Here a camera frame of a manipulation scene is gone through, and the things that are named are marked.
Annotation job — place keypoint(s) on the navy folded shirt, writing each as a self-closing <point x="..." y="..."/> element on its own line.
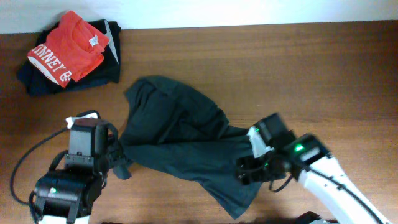
<point x="37" y="84"/>

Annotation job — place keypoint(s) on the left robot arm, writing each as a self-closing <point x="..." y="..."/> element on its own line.
<point x="77" y="176"/>

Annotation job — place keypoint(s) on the dark green t-shirt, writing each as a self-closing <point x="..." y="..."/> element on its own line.
<point x="175" y="129"/>

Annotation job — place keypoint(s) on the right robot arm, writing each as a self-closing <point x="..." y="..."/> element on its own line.
<point x="319" y="172"/>

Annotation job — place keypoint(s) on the red folded t-shirt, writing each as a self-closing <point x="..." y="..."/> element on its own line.
<point x="70" y="52"/>

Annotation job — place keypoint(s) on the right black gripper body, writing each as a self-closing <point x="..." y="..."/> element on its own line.
<point x="249" y="168"/>

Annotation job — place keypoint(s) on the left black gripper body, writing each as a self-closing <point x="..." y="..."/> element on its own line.
<point x="117" y="156"/>

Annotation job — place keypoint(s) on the black folded shirt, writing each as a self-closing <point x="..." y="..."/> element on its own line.
<point x="110" y="68"/>

